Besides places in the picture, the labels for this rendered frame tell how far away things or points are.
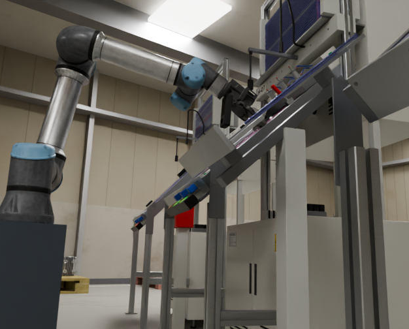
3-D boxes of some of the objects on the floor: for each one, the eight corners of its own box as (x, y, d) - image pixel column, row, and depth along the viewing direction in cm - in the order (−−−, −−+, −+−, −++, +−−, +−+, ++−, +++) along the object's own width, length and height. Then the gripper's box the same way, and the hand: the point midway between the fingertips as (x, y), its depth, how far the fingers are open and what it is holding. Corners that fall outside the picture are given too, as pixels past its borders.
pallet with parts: (65, 285, 532) (68, 255, 540) (92, 293, 454) (95, 258, 462) (-57, 288, 455) (-52, 252, 463) (-50, 297, 377) (-44, 255, 385)
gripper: (234, 74, 145) (281, 110, 147) (225, 85, 154) (269, 119, 157) (222, 91, 142) (269, 128, 144) (213, 101, 152) (258, 136, 154)
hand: (262, 126), depth 149 cm, fingers closed
